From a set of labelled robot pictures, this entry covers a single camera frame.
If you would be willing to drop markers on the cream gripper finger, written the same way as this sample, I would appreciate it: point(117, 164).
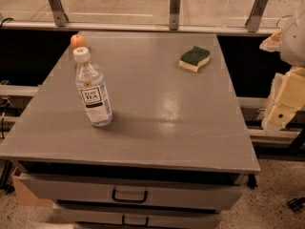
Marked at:
point(286, 98)
point(272, 43)

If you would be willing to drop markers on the clear plastic tea bottle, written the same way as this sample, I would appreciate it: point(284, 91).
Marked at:
point(90, 83)

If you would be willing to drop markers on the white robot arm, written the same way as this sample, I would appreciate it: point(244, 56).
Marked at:
point(292, 44)

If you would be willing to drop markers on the green yellow sponge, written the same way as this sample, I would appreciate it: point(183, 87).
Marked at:
point(194, 59)

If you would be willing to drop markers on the upper grey drawer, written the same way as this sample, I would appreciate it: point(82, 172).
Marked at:
point(133, 192)

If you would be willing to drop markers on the grey drawer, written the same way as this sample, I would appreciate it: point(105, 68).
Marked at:
point(133, 192)
point(144, 218)

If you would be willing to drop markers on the orange fruit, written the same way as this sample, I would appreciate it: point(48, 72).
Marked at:
point(77, 41)

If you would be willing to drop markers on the lower grey drawer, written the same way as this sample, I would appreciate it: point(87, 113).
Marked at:
point(144, 218)

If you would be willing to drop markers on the right metal bracket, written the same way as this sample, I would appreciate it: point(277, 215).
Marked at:
point(253, 22)

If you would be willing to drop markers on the metal bracket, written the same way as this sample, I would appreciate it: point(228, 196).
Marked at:
point(253, 22)
point(174, 14)
point(59, 16)

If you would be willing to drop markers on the metal rail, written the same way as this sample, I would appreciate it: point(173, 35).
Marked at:
point(79, 26)

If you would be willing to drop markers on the middle metal bracket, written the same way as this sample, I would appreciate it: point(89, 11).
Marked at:
point(174, 14)

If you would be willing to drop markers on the left metal bracket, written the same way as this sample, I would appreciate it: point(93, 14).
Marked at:
point(59, 16)

